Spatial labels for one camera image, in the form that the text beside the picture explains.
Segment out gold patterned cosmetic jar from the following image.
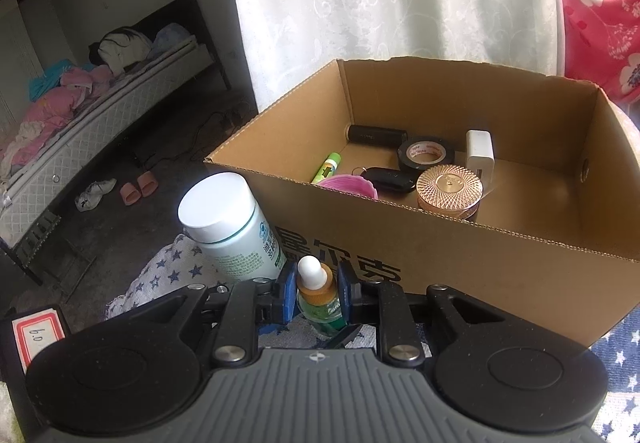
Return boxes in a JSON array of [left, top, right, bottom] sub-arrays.
[[415, 164, 485, 223]]

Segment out black cylinder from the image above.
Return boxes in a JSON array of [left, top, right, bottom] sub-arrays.
[[346, 124, 408, 146]]

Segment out black key fob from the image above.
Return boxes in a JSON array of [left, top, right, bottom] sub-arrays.
[[352, 166, 418, 196]]

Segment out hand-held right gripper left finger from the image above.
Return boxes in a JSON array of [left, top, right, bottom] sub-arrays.
[[134, 265, 297, 365]]

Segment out black case with red-bordered label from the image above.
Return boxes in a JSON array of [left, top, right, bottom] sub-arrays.
[[0, 305, 72, 443]]

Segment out black tape roll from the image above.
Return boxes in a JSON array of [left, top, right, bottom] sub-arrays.
[[397, 135, 454, 172]]

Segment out bed with white mattress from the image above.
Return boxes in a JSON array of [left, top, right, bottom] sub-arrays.
[[0, 0, 234, 245]]

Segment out dark metal rack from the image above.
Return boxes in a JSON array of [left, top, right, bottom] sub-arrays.
[[0, 212, 97, 288]]

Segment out pink ribbed bowl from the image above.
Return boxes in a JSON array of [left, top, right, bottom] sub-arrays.
[[316, 174, 379, 200]]

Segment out white charger plug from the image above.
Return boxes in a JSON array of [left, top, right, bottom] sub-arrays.
[[466, 129, 496, 184]]

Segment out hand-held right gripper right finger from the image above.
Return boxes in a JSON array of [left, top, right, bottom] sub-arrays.
[[337, 263, 507, 365]]

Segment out white pill bottle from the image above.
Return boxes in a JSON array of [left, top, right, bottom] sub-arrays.
[[177, 173, 288, 285]]

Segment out black and white garment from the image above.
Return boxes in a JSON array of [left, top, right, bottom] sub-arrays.
[[88, 25, 154, 76]]

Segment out white cabinet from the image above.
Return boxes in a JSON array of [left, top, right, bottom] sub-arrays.
[[0, 0, 77, 110]]

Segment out green dropper bottle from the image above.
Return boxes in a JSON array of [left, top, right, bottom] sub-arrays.
[[295, 255, 349, 337]]

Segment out light blue cloth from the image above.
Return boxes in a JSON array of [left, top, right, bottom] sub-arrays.
[[150, 23, 192, 60]]

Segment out green tube stick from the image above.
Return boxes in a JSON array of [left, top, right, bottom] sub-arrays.
[[310, 152, 344, 186]]

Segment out white shoes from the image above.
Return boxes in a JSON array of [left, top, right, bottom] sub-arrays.
[[75, 179, 118, 212]]

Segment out blue white star blanket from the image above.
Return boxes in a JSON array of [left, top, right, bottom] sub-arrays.
[[102, 233, 640, 443]]

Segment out brown cardboard box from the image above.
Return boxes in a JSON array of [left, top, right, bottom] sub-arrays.
[[202, 57, 640, 348]]

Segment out pink clothes pile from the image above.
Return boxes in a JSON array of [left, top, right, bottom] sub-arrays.
[[0, 60, 117, 180]]

